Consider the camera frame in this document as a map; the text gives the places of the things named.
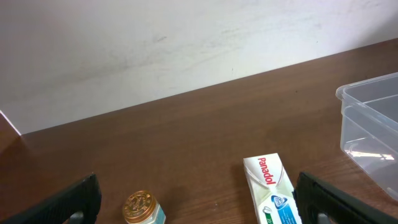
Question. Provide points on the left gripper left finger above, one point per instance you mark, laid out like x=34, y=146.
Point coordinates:
x=78, y=203

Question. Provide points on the small jar gold lid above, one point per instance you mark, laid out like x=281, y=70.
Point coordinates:
x=143, y=208

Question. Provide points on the clear plastic container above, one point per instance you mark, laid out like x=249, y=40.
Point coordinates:
x=369, y=128

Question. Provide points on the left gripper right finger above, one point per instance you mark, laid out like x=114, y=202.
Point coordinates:
x=319, y=202

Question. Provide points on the white Panadol box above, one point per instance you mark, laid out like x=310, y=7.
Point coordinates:
x=271, y=190

